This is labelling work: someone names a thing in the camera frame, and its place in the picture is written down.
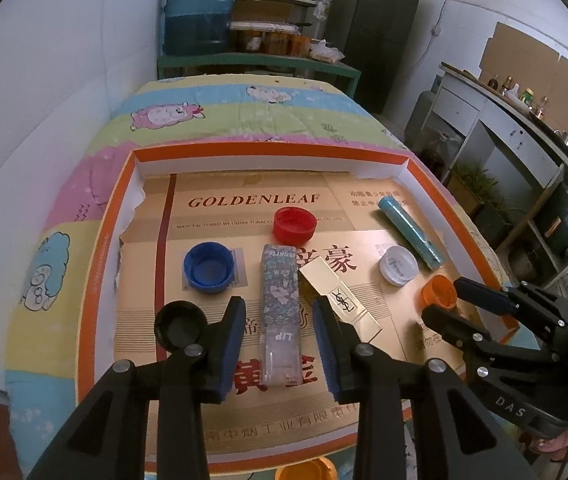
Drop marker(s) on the cardboard wall panel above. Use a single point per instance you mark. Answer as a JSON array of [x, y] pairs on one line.
[[528, 55]]

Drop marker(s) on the grey gas cylinder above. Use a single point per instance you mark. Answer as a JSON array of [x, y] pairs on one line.
[[421, 115]]

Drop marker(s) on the blue plastic bottle cap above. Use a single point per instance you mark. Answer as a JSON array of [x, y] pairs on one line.
[[209, 272]]

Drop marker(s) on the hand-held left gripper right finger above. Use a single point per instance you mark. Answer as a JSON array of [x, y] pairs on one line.
[[326, 350]]

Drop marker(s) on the white plastic bag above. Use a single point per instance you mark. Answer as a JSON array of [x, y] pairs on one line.
[[326, 52]]

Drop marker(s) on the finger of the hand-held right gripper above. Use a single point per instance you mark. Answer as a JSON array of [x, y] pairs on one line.
[[456, 329], [483, 296]]

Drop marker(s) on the amber plastic jar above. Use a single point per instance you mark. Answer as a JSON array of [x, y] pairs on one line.
[[276, 42], [249, 40], [300, 45]]

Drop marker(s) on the white plastic bottle cap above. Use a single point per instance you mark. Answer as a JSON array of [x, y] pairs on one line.
[[398, 265]]

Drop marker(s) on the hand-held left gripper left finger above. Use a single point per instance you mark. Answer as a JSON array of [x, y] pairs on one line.
[[224, 355]]

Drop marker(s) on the orange plastic bottle cap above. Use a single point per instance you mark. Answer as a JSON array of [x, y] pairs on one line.
[[438, 292], [306, 471]]

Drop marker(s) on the cartoon printed blanket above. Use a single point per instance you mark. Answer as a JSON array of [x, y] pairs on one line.
[[189, 130]]

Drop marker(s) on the floral lip product box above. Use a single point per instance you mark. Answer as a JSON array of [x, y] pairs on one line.
[[279, 300]]

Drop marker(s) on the green side table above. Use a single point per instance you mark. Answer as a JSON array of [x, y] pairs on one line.
[[264, 60]]

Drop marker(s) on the gold lipstick box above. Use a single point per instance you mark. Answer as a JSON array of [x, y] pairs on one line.
[[343, 305]]

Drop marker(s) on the orange-rimmed cardboard tray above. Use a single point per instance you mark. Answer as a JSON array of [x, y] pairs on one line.
[[224, 202]]

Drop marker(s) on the green potted plant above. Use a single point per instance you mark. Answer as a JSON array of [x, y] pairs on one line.
[[473, 185]]

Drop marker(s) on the white kitchen counter cabinet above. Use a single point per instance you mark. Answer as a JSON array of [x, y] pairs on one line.
[[463, 105]]

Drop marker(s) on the kitchen shelf unit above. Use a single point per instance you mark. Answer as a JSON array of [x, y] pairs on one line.
[[284, 5]]

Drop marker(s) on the yellow-lidded jar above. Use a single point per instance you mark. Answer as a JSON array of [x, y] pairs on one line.
[[527, 97]]

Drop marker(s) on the blue water jug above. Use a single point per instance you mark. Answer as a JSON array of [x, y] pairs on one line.
[[199, 10]]

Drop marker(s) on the dark grey refrigerator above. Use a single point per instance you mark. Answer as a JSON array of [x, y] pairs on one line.
[[378, 30]]

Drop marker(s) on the teal cylindrical tube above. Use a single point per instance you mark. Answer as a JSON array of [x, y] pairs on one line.
[[411, 237]]

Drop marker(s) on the red plastic bottle cap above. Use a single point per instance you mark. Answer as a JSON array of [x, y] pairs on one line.
[[294, 222]]

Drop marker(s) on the black plastic bottle cap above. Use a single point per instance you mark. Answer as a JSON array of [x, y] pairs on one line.
[[181, 327]]

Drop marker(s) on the dark green cooking pot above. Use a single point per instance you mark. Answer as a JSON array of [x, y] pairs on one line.
[[561, 225]]

